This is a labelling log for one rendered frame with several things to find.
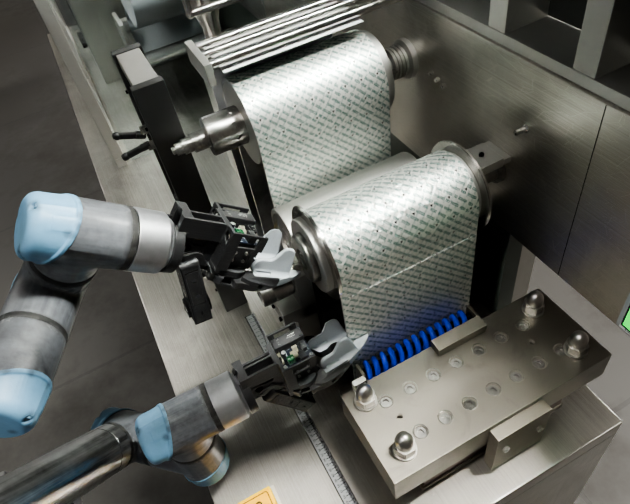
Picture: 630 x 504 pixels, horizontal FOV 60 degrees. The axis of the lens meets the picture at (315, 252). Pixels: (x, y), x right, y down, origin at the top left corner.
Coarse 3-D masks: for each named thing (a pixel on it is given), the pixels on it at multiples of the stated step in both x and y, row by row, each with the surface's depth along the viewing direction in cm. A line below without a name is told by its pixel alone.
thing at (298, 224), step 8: (472, 176) 78; (480, 200) 79; (480, 208) 80; (296, 224) 76; (304, 224) 74; (296, 232) 78; (304, 232) 73; (312, 232) 73; (312, 240) 72; (312, 248) 73; (320, 248) 72; (320, 256) 72; (320, 264) 73; (328, 264) 72; (328, 272) 73; (320, 280) 78; (328, 280) 74; (320, 288) 79; (328, 288) 75
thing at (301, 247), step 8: (296, 240) 75; (304, 240) 75; (296, 248) 78; (304, 248) 74; (296, 256) 80; (304, 256) 75; (312, 256) 74; (304, 264) 77; (312, 264) 74; (304, 272) 80; (312, 272) 75; (320, 272) 75; (312, 280) 77
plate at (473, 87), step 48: (288, 0) 134; (384, 48) 101; (432, 48) 87; (480, 48) 76; (432, 96) 93; (480, 96) 81; (528, 96) 72; (576, 96) 64; (432, 144) 100; (528, 144) 76; (576, 144) 68; (624, 144) 61; (528, 192) 80; (576, 192) 71; (624, 192) 64; (528, 240) 86; (576, 240) 75; (624, 240) 67; (576, 288) 80; (624, 288) 71
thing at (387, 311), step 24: (432, 264) 82; (456, 264) 85; (384, 288) 80; (408, 288) 83; (432, 288) 86; (456, 288) 90; (360, 312) 81; (384, 312) 84; (408, 312) 87; (432, 312) 91; (456, 312) 95; (384, 336) 88; (408, 336) 92; (360, 360) 90
